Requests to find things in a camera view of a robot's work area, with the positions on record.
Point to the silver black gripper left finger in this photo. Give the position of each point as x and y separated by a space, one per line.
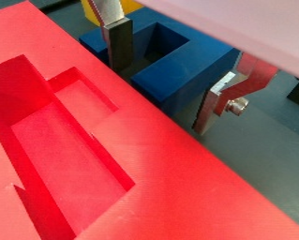
117 29

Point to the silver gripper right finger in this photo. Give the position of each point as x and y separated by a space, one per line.
225 97

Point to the blue U-shaped block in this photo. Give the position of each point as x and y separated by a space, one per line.
189 60

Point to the yellow long block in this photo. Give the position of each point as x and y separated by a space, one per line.
129 6

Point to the red base block with slots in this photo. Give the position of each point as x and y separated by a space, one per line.
96 167

